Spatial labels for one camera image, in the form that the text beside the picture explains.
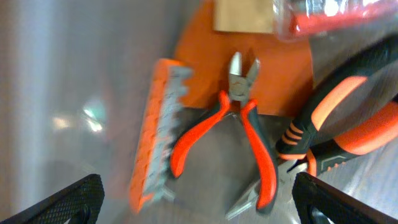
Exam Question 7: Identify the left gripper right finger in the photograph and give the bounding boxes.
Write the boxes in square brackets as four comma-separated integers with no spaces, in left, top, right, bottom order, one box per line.
[292,172,397,224]

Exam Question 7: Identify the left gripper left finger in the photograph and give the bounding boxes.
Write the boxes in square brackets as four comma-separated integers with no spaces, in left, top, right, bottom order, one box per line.
[1,174,104,224]

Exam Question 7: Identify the small red diagonal cutters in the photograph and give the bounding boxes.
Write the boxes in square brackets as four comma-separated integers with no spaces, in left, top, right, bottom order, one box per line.
[170,52,278,215]

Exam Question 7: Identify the orange black needle-nose pliers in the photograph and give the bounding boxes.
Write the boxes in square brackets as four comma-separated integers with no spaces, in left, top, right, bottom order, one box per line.
[226,35,397,220]

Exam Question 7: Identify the orange scraper wooden handle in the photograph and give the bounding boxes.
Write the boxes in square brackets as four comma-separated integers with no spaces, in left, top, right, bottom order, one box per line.
[174,1,313,117]

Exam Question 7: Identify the orange bit holder strip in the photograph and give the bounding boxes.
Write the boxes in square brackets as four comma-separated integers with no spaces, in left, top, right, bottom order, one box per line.
[129,58,192,213]

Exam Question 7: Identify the clear case of screwdrivers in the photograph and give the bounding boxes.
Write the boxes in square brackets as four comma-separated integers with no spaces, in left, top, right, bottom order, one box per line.
[273,0,397,40]

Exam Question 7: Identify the clear plastic container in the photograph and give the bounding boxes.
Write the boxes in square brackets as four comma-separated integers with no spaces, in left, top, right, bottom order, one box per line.
[1,1,255,223]

